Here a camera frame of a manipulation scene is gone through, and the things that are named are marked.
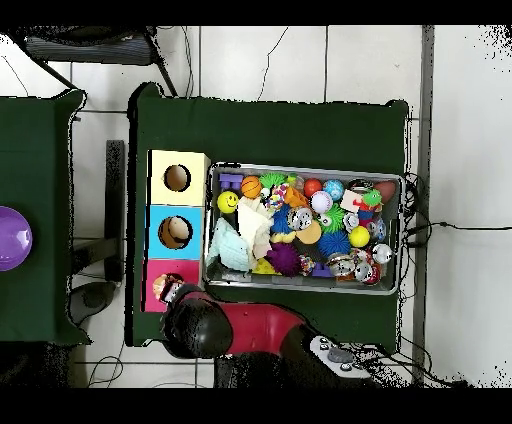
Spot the crushed silver can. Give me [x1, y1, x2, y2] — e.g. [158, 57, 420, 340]
[287, 206, 314, 232]

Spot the grey stand foot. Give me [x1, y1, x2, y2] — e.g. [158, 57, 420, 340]
[67, 280, 118, 325]

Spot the cream cloth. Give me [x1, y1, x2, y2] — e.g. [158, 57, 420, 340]
[235, 195, 276, 259]

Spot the black cable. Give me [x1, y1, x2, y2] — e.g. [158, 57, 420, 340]
[403, 221, 512, 247]

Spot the black chair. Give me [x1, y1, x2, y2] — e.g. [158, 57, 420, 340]
[7, 25, 179, 97]

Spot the purple spiky toy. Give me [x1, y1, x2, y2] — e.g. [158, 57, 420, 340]
[265, 242, 303, 278]

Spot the yellow smiley ball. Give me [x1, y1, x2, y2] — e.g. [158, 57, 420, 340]
[216, 190, 240, 214]

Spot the purple bowl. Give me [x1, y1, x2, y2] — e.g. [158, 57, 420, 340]
[0, 205, 33, 272]

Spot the dark green table cloth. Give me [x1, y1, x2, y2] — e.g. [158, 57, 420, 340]
[0, 88, 91, 346]
[125, 81, 410, 353]

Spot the blue globe ball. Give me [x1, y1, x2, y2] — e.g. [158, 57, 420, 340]
[322, 179, 345, 202]

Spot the small orange basketball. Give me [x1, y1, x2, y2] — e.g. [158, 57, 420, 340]
[240, 175, 264, 200]

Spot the brown teddy bear plush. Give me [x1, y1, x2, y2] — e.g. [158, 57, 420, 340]
[152, 273, 185, 303]

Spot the wooden box with three holes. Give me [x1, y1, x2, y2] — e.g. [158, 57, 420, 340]
[140, 149, 212, 314]

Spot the shallow clear mesh bin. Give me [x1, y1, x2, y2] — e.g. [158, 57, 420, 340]
[203, 161, 406, 296]

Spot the blue spiky ball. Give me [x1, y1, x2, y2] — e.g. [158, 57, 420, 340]
[318, 230, 352, 258]

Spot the light blue cloth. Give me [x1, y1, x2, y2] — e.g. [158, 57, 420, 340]
[206, 217, 253, 272]

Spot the white baseball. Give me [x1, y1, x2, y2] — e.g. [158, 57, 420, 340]
[310, 190, 334, 215]

